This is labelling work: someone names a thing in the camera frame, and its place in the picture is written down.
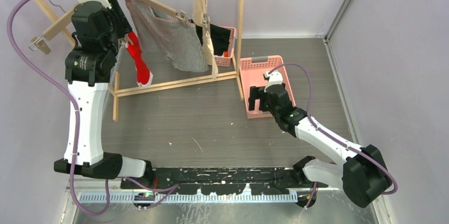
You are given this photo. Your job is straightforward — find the empty pink basket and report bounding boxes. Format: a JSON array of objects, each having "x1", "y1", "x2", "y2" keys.
[{"x1": 240, "y1": 55, "x2": 295, "y2": 119}]

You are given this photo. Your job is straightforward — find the wooden hanger of beige underwear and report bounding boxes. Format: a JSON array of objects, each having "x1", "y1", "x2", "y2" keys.
[{"x1": 192, "y1": 0, "x2": 211, "y2": 37}]

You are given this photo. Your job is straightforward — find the black clothes in basket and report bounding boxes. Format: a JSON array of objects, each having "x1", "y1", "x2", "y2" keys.
[{"x1": 210, "y1": 24, "x2": 231, "y2": 56}]

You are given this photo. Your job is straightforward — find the wooden clothes rack frame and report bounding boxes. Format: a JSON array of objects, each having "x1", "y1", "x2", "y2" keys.
[{"x1": 35, "y1": 0, "x2": 244, "y2": 122}]

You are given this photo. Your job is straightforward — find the wooden hanger of red underwear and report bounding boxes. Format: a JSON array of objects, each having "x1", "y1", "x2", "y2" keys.
[{"x1": 105, "y1": 0, "x2": 131, "y2": 48}]

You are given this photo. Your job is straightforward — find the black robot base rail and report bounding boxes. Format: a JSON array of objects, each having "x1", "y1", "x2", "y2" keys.
[{"x1": 133, "y1": 167, "x2": 313, "y2": 195}]

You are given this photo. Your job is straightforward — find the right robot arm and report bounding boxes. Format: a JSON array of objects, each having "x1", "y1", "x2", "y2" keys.
[{"x1": 248, "y1": 83, "x2": 398, "y2": 208}]

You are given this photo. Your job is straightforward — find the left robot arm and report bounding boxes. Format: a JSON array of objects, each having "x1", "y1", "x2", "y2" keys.
[{"x1": 53, "y1": 0, "x2": 155, "y2": 189}]

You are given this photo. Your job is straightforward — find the white slotted cable duct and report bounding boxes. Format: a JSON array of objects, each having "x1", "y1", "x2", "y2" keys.
[{"x1": 77, "y1": 191, "x2": 299, "y2": 204}]

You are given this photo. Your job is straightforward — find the grey striped underwear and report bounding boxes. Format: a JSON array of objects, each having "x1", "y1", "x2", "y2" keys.
[{"x1": 126, "y1": 0, "x2": 209, "y2": 73}]

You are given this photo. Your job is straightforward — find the purple cable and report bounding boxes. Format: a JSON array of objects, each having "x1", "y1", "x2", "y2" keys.
[
  {"x1": 7, "y1": 0, "x2": 111, "y2": 216},
  {"x1": 268, "y1": 62, "x2": 399, "y2": 196}
]

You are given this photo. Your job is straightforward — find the pink basket with black clothes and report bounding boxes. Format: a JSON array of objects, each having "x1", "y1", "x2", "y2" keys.
[{"x1": 214, "y1": 26, "x2": 237, "y2": 67}]

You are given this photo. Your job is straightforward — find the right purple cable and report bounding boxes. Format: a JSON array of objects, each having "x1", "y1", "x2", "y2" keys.
[{"x1": 268, "y1": 62, "x2": 399, "y2": 196}]

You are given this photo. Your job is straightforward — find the red underwear white trim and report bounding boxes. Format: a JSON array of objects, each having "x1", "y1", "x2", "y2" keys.
[{"x1": 125, "y1": 31, "x2": 153, "y2": 88}]

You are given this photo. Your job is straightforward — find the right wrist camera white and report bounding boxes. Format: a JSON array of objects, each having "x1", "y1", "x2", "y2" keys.
[{"x1": 263, "y1": 70, "x2": 283, "y2": 92}]

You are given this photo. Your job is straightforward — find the beige underwear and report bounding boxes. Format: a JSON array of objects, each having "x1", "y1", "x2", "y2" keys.
[{"x1": 192, "y1": 0, "x2": 219, "y2": 79}]

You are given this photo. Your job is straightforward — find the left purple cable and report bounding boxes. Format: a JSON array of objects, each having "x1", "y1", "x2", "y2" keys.
[{"x1": 7, "y1": 0, "x2": 111, "y2": 216}]

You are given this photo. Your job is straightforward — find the empty wooden clip hanger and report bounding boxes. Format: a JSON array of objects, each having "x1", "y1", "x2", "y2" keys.
[{"x1": 29, "y1": 0, "x2": 75, "y2": 55}]

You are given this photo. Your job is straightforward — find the wooden hanger of striped underwear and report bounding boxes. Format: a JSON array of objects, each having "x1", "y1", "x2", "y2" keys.
[{"x1": 137, "y1": 0, "x2": 189, "y2": 26}]

